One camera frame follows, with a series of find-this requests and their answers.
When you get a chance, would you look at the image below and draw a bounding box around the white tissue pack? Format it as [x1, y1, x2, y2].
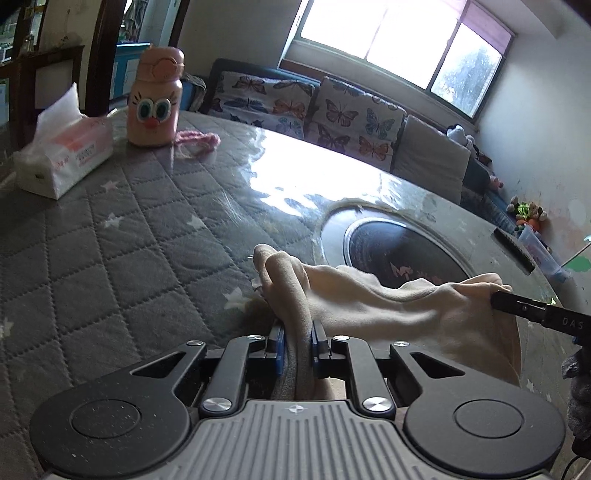
[12, 82, 115, 200]

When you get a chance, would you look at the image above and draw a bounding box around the clear plastic storage bin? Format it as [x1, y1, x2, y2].
[516, 224, 572, 283]

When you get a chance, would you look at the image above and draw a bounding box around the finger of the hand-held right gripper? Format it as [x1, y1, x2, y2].
[489, 288, 546, 326]

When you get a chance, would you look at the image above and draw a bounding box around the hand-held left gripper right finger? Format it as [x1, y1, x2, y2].
[311, 320, 467, 414]

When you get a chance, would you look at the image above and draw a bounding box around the dark sofa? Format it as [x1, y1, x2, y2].
[198, 58, 511, 224]

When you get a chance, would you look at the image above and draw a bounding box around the butterfly print cushion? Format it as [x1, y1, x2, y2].
[207, 69, 320, 140]
[306, 76, 408, 170]

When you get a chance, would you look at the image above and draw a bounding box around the dark wooden door frame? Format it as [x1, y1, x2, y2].
[85, 0, 132, 118]

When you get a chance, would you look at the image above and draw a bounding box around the blue cabinet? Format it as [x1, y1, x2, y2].
[112, 41, 151, 101]

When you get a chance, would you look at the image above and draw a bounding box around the large window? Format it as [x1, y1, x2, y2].
[278, 0, 516, 119]

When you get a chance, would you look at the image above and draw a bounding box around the black remote control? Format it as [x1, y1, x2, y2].
[492, 226, 537, 274]

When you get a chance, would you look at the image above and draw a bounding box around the grey sofa cushion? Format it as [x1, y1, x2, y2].
[392, 114, 472, 205]

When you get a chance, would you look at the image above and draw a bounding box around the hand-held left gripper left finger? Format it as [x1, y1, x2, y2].
[130, 323, 284, 414]

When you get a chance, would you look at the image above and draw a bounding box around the cream knit top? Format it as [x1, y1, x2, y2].
[252, 243, 523, 403]

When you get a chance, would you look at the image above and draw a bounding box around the pink bottle strap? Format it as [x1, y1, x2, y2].
[172, 130, 221, 161]

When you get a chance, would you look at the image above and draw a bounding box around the pile of plush toys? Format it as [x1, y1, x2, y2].
[507, 196, 549, 228]

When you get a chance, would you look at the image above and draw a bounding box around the grey quilted star table cover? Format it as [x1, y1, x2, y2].
[0, 108, 591, 480]

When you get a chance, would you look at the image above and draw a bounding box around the pink cartoon water bottle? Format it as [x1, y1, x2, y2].
[126, 44, 186, 148]

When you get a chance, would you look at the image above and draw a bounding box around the black round induction cooker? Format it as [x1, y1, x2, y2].
[342, 218, 472, 290]

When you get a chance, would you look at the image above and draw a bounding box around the purple roller blind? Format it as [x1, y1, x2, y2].
[459, 0, 516, 43]

